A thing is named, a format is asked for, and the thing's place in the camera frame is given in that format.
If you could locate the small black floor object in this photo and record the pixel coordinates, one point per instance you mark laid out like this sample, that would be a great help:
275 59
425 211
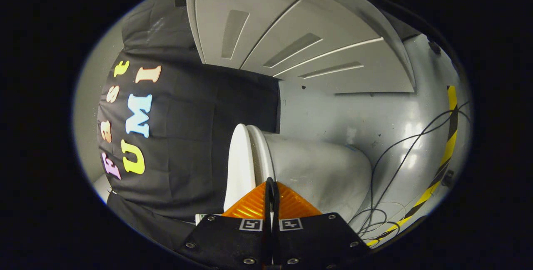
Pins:
447 177

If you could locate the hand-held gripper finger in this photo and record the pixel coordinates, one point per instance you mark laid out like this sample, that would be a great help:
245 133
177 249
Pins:
275 197
268 197

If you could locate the white toilet lid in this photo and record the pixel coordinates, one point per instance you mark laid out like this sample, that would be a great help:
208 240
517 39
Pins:
239 166

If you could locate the yellow black striped tape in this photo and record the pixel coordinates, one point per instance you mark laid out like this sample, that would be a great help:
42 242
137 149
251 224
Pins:
447 149

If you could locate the black backdrop cloth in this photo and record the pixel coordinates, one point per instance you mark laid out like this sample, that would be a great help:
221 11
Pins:
187 136

